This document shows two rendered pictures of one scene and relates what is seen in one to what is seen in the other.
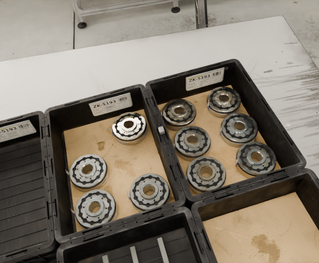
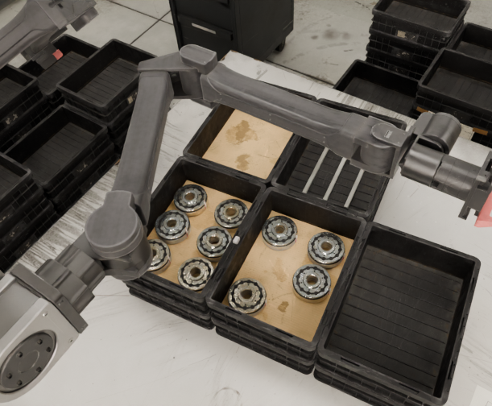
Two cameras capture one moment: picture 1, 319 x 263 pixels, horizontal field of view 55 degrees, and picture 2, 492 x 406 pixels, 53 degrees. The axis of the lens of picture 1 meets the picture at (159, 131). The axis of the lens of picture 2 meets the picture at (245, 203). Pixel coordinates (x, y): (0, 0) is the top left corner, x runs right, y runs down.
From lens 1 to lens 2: 1.19 m
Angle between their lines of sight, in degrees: 66
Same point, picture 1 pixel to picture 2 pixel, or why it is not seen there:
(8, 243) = (407, 280)
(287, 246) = (231, 155)
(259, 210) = not seen: hidden behind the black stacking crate
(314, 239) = (215, 148)
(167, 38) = not seen: outside the picture
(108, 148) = (279, 297)
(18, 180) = (377, 332)
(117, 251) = not seen: hidden behind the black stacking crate
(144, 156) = (257, 267)
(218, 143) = (196, 233)
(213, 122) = (179, 250)
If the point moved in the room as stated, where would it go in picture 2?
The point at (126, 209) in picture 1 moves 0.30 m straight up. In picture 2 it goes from (303, 239) to (308, 175)
